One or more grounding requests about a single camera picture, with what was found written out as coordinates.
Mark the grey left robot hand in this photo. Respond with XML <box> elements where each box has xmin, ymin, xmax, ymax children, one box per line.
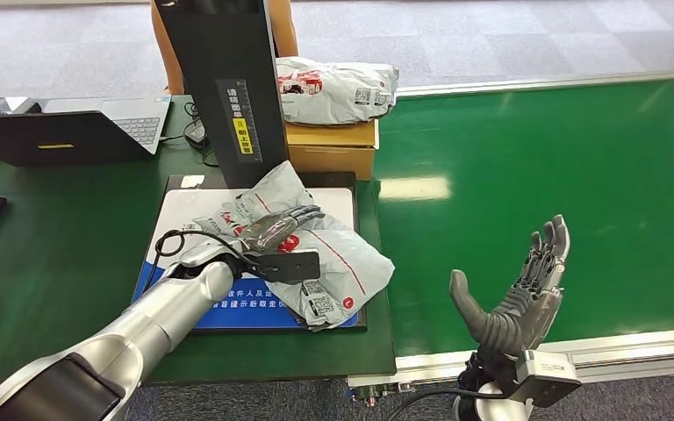
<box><xmin>236</xmin><ymin>204</ymin><xmax>327</xmax><ymax>255</ymax></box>

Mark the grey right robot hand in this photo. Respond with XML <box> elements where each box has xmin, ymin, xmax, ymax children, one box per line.
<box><xmin>448</xmin><ymin>213</ymin><xmax>572</xmax><ymax>361</ymax></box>

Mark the brown cardboard box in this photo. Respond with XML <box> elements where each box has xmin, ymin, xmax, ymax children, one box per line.
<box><xmin>283</xmin><ymin>118</ymin><xmax>381</xmax><ymax>182</ymax></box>

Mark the green conveyor belt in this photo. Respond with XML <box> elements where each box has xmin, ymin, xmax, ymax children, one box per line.
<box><xmin>371</xmin><ymin>75</ymin><xmax>674</xmax><ymax>359</ymax></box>

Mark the plump grey mailer package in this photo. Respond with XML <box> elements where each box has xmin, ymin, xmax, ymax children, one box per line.
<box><xmin>275</xmin><ymin>56</ymin><xmax>401</xmax><ymax>128</ymax></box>

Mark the scanner base with printed pad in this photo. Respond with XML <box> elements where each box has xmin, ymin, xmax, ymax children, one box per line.
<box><xmin>132</xmin><ymin>170</ymin><xmax>369</xmax><ymax>335</ymax></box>

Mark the dark power adapter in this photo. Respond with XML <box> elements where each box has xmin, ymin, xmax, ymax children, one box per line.
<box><xmin>183</xmin><ymin>118</ymin><xmax>209</xmax><ymax>146</ymax></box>

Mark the black scanner column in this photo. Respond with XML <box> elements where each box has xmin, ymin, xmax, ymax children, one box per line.
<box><xmin>154</xmin><ymin>0</ymin><xmax>292</xmax><ymax>190</ymax></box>

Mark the silver open laptop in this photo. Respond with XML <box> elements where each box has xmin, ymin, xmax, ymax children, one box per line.
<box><xmin>0</xmin><ymin>95</ymin><xmax>174</xmax><ymax>169</ymax></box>

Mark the black white striped object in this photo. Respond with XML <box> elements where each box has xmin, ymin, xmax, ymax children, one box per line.
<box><xmin>0</xmin><ymin>96</ymin><xmax>43</xmax><ymax>118</ymax></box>

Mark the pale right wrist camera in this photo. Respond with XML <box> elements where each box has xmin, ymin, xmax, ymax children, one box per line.
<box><xmin>510</xmin><ymin>348</ymin><xmax>584</xmax><ymax>409</ymax></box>

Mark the black desk cable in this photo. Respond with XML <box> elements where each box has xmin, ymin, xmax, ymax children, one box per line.
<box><xmin>159</xmin><ymin>101</ymin><xmax>223</xmax><ymax>169</ymax></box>

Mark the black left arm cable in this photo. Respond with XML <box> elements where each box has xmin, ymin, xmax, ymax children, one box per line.
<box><xmin>140</xmin><ymin>228</ymin><xmax>251</xmax><ymax>293</ymax></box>

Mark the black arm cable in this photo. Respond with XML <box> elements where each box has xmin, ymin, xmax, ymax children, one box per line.
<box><xmin>382</xmin><ymin>385</ymin><xmax>513</xmax><ymax>421</ymax></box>
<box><xmin>140</xmin><ymin>228</ymin><xmax>251</xmax><ymax>293</ymax></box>

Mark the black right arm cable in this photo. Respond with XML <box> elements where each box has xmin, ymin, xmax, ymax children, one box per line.
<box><xmin>382</xmin><ymin>385</ymin><xmax>513</xmax><ymax>421</ymax></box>

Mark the aluminium conveyor frame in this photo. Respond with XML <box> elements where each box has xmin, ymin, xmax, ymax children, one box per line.
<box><xmin>345</xmin><ymin>68</ymin><xmax>674</xmax><ymax>403</ymax></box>

